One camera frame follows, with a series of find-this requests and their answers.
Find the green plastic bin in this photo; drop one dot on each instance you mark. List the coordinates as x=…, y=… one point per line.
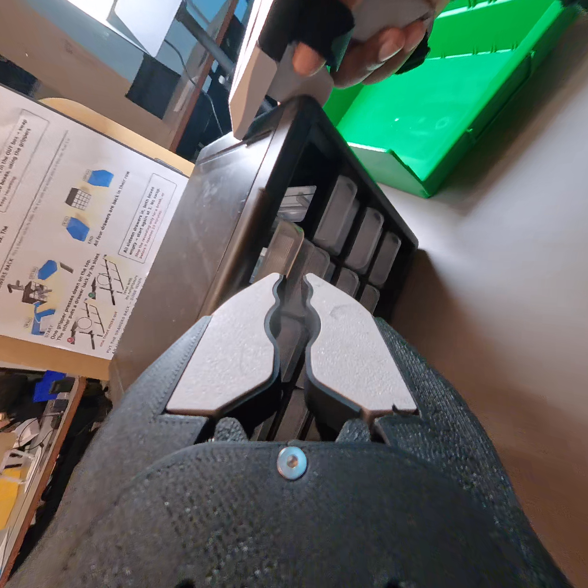
x=436, y=115

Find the white instruction sheet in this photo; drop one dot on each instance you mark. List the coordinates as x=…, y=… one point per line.
x=92, y=229

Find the white reflector panel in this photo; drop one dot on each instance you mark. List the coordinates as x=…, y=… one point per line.
x=138, y=23

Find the blue bin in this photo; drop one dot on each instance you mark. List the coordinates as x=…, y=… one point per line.
x=48, y=386

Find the cluttered side table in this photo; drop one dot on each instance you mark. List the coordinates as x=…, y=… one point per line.
x=27, y=436

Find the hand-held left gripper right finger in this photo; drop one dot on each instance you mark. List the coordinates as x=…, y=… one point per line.
x=358, y=367

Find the pale desk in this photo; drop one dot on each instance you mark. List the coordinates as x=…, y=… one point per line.
x=505, y=321

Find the grey light stand pole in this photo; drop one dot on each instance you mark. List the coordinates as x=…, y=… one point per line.
x=206, y=46

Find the set of clear drawers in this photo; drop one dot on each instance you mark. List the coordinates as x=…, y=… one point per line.
x=335, y=216

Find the black drawer cabinet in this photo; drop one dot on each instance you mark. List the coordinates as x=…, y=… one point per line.
x=193, y=257

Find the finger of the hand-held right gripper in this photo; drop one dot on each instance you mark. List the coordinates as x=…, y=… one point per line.
x=303, y=85
x=248, y=92

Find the instruction sheet on board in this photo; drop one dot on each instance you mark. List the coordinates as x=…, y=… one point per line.
x=46, y=363

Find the yellow object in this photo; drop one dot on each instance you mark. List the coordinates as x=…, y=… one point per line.
x=9, y=505

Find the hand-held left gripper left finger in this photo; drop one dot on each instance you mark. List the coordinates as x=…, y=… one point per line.
x=225, y=363

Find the clear plastic drawer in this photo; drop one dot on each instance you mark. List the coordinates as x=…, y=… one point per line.
x=287, y=248
x=298, y=202

